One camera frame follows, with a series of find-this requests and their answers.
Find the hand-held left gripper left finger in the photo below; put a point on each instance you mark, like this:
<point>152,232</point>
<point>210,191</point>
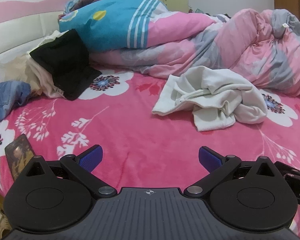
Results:
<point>91,158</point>

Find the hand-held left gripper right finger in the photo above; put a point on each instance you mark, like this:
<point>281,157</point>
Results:
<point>210,158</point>

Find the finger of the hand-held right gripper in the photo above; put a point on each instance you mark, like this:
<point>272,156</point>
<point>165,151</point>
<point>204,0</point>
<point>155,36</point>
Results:
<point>290,170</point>

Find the white sweatshirt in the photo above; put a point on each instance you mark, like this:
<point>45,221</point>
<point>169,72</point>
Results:
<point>215,85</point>

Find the pink floral bed sheet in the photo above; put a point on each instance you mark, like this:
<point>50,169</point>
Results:
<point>130,130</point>

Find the cream garment pile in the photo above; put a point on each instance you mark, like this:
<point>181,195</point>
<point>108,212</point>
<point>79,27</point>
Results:
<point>40,77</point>

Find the black garment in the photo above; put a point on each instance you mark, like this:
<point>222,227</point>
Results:
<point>65,62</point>

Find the blue jeans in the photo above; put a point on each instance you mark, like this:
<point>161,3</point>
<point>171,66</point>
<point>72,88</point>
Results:
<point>5,100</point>

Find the pink grey floral quilt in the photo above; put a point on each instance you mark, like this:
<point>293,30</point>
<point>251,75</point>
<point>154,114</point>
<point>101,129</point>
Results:
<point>240,42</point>

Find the blue pink striped blanket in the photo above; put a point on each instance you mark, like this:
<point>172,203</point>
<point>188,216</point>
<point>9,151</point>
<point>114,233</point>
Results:
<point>110,27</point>

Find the light blue patterned cloth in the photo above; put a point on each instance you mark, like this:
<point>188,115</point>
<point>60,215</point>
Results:
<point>68,7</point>

